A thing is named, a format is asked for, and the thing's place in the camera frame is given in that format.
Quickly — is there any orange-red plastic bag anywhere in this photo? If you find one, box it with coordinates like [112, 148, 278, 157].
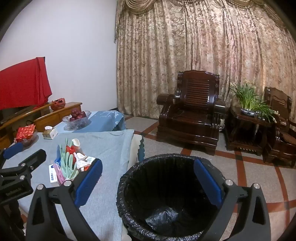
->
[50, 98, 66, 111]

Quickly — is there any glass fruit bowl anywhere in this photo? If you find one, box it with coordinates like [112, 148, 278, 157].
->
[62, 110, 91, 131]

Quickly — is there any white tissue box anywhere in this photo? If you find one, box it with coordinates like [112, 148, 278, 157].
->
[43, 126, 58, 141]

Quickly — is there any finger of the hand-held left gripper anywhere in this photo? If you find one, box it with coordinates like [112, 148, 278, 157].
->
[0, 142, 24, 163]
[0, 149, 47, 183]

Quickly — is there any dark wooden armchair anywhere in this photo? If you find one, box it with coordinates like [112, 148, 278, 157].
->
[156, 70, 226, 155]
[262, 87, 296, 168]

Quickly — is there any floral beige curtain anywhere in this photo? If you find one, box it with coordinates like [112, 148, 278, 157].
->
[114, 0, 296, 130]

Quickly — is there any trash bin with black liner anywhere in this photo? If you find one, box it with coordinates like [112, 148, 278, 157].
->
[117, 153, 228, 241]

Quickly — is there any grey table blanket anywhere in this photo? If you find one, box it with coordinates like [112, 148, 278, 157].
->
[0, 129, 135, 241]

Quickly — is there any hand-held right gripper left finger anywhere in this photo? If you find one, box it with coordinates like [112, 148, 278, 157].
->
[26, 159, 103, 241]

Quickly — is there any potted green plant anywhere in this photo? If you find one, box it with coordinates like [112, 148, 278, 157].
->
[230, 80, 278, 123]

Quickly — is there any cream scalloped tablecloth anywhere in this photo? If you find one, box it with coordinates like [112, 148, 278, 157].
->
[128, 134, 145, 163]

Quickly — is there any red patterned packet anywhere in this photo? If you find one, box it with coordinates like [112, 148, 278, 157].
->
[14, 125, 36, 143]

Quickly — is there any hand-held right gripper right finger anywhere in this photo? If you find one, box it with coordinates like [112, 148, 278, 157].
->
[194, 159, 271, 241]

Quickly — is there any dark wooden side table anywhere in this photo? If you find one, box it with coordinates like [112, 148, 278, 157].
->
[225, 105, 273, 156]

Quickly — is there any red cloth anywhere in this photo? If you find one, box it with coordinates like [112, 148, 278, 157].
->
[0, 56, 53, 111]

